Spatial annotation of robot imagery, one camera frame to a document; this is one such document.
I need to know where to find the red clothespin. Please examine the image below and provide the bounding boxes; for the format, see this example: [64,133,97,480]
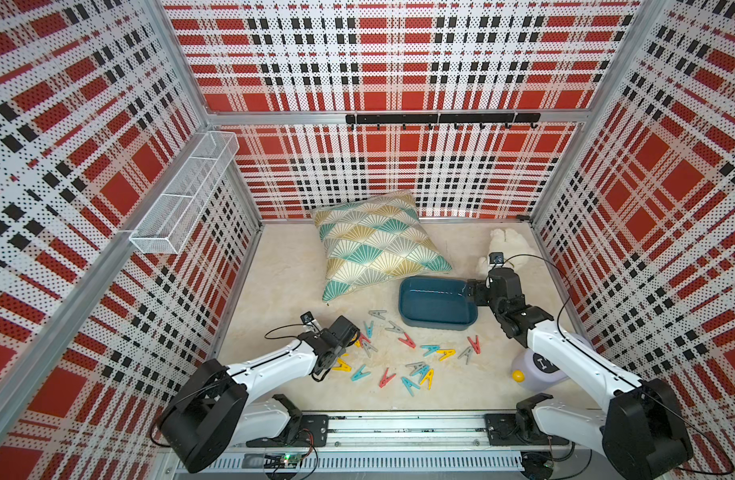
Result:
[356,333,371,346]
[467,335,481,355]
[399,333,417,349]
[379,368,397,388]

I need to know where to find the grey clothespin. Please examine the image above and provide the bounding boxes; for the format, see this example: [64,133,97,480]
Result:
[385,321,405,335]
[459,346,475,365]
[358,339,377,358]
[407,362,427,376]
[369,310,387,320]

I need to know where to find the yellow clothespin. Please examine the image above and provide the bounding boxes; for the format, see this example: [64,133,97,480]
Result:
[332,358,352,372]
[437,349,457,361]
[419,367,435,390]

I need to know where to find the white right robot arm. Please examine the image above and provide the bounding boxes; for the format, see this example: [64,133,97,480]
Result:
[465,266,693,479]

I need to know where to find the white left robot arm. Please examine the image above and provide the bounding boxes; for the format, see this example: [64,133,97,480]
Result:
[153,313,361,474]

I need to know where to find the teal plastic storage box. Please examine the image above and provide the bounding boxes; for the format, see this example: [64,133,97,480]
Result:
[399,276,479,331]

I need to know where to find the white plush teddy bear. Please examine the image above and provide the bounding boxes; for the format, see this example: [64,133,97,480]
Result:
[477,228,537,279]

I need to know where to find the teal clothespin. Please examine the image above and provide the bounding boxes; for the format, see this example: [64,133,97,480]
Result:
[350,365,371,382]
[401,377,421,397]
[363,321,375,339]
[421,345,441,357]

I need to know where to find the teal yellow patterned pillow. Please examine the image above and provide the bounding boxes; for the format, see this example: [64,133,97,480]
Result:
[313,190,453,302]

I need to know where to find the green circuit board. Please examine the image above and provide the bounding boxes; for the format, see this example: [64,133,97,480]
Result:
[263,453,302,470]

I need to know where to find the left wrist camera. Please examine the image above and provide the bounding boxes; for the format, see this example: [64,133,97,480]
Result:
[300,311,317,329]

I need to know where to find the metal base rail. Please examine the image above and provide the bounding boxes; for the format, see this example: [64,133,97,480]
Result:
[201,410,583,479]

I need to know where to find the black wall hook rail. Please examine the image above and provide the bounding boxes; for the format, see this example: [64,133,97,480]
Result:
[345,112,541,127]

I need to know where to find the white wire mesh shelf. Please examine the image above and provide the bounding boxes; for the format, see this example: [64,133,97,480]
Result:
[130,131,238,255]

